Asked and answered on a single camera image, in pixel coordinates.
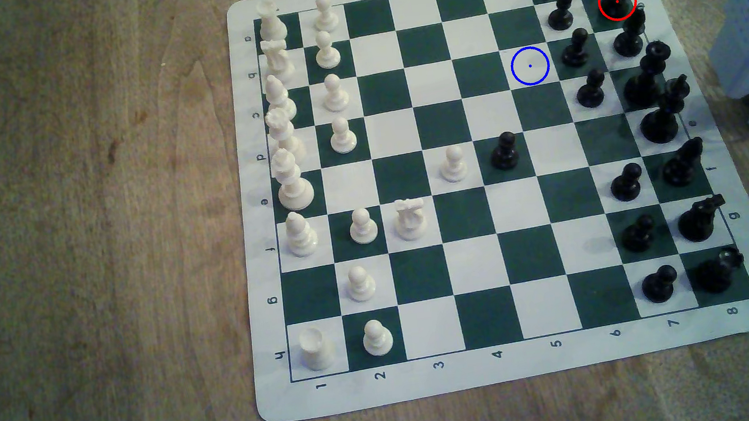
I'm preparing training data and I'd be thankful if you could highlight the black bishop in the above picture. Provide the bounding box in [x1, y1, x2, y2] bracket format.
[609, 3, 651, 60]
[658, 136, 709, 190]

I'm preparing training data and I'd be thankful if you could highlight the black queen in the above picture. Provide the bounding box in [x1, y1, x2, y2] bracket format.
[618, 39, 678, 110]

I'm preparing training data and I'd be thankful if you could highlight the green white chess board mat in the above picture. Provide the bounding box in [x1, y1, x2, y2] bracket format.
[210, 0, 749, 421]

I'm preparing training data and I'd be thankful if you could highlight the black king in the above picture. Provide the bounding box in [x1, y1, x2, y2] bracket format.
[635, 74, 696, 147]

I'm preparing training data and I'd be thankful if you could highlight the black rook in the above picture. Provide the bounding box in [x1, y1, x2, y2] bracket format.
[693, 246, 749, 296]

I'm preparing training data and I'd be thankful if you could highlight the white knight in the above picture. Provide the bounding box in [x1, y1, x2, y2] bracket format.
[260, 36, 297, 86]
[392, 195, 430, 243]

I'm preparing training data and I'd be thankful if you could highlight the white king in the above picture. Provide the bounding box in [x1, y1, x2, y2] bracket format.
[269, 145, 316, 213]

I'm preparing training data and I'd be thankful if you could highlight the white pawn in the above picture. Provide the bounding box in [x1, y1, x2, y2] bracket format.
[438, 144, 470, 184]
[327, 114, 359, 156]
[347, 206, 381, 247]
[345, 264, 379, 305]
[311, 0, 341, 34]
[360, 317, 395, 358]
[320, 72, 351, 114]
[312, 29, 342, 70]

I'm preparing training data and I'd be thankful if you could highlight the white bishop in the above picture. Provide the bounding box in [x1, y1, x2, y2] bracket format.
[262, 72, 299, 123]
[283, 209, 321, 259]

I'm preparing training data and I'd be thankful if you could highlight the white rook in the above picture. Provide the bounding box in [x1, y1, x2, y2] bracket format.
[297, 325, 335, 372]
[255, 0, 290, 43]

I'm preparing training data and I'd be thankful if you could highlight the white queen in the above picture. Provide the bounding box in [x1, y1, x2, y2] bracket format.
[263, 104, 308, 165]

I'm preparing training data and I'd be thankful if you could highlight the black pawn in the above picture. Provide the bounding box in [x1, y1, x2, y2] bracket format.
[608, 162, 647, 205]
[639, 264, 681, 306]
[488, 131, 522, 172]
[558, 27, 593, 70]
[545, 0, 577, 33]
[573, 67, 609, 111]
[618, 213, 660, 256]

